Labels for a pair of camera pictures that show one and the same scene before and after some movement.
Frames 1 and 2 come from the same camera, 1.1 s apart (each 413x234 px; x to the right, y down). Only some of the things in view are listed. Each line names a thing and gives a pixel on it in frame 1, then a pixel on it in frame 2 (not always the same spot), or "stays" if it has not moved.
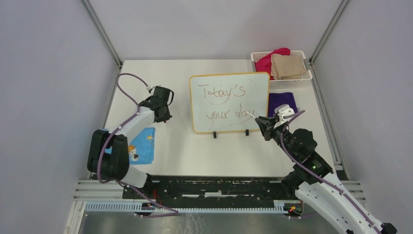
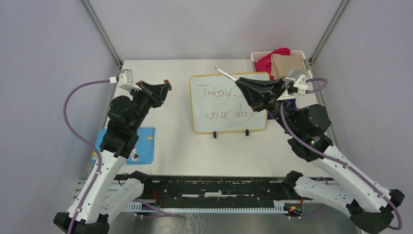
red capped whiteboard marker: x=250 y=114 -> x=226 y=74
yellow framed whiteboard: x=220 y=102 stays
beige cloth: x=284 y=67 stays
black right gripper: x=268 y=125 -> x=259 y=92
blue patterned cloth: x=141 y=147 stays
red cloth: x=264 y=65 stays
